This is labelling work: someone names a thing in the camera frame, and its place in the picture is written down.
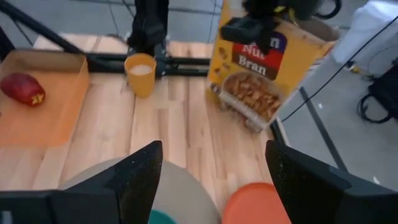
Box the round grey placemat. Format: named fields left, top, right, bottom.
left=58, top=157, right=221, bottom=224

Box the red bell pepper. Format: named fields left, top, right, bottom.
left=0, top=72, right=47, bottom=107

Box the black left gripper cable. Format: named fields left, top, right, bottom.
left=313, top=0, right=343, bottom=20

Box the teal bowl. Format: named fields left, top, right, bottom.
left=148, top=209, right=178, bottom=224

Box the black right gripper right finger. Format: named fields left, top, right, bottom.
left=265, top=139, right=398, bottom=224

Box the coiled black cable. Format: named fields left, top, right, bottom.
left=356, top=58, right=398, bottom=124

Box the orange plastic tray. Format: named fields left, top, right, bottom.
left=0, top=48, right=91, bottom=149

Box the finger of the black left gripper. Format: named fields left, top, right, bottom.
left=220, top=15, right=280, bottom=56

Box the thin black floor cable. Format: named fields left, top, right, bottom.
left=281, top=14, right=398, bottom=123

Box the yellow plastic cup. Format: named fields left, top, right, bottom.
left=124, top=52, right=157, bottom=99

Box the orange plate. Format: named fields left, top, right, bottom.
left=221, top=182, right=293, bottom=224

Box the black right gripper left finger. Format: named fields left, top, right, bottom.
left=0, top=140, right=164, bottom=224

